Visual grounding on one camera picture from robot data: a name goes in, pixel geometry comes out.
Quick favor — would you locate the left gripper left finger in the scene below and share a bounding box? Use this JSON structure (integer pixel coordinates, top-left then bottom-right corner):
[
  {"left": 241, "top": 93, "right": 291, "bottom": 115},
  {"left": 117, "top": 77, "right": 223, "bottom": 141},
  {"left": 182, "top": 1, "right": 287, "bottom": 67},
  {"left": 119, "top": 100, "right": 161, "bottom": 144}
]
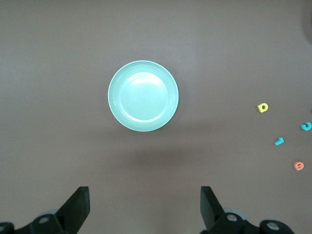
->
[{"left": 0, "top": 186, "right": 91, "bottom": 234}]

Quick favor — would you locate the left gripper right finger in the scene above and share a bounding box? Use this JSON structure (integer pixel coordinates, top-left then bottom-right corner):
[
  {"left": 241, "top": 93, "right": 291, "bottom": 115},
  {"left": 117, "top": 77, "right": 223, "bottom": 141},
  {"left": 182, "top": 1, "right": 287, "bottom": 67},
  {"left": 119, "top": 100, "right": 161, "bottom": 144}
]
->
[{"left": 200, "top": 186, "right": 297, "bottom": 234}]

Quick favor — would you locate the green plate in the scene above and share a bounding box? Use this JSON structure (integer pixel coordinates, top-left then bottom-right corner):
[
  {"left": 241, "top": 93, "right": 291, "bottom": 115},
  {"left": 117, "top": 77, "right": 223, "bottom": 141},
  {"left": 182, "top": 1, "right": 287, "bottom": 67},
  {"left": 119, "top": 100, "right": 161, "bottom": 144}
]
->
[{"left": 107, "top": 60, "right": 179, "bottom": 133}]

